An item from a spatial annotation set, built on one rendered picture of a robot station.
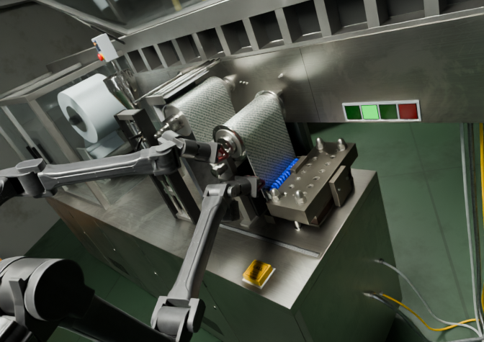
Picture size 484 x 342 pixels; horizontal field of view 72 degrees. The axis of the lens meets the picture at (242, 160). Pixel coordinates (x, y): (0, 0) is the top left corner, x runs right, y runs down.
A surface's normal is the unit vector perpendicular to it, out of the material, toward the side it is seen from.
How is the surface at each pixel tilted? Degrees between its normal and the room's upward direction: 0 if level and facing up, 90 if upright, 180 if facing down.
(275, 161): 90
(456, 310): 0
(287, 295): 0
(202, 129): 92
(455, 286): 0
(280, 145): 90
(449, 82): 90
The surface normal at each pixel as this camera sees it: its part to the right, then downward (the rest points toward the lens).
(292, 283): -0.35, -0.82
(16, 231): 0.90, -0.16
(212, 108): 0.73, 0.11
